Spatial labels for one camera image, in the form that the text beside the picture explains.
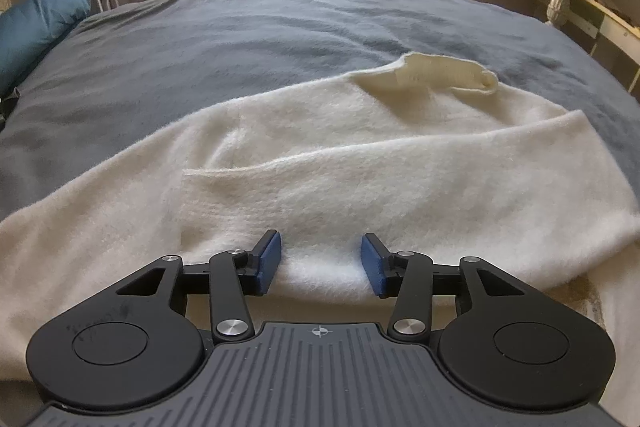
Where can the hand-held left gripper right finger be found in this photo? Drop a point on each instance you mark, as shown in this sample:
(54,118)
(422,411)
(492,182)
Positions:
(372,264)

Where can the grey bed blanket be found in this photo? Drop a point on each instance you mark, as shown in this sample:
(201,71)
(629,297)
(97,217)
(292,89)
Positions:
(250,47)

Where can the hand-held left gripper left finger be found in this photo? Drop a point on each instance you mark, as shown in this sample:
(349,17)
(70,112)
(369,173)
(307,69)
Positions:
(270,262)

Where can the cream fleece sweater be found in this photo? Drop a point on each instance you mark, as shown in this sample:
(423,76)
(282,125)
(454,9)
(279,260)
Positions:
(350,167)

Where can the teal pillow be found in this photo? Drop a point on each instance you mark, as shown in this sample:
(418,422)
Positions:
(35,22)

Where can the cream wooden shelf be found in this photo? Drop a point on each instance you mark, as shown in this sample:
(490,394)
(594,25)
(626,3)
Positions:
(600,22)

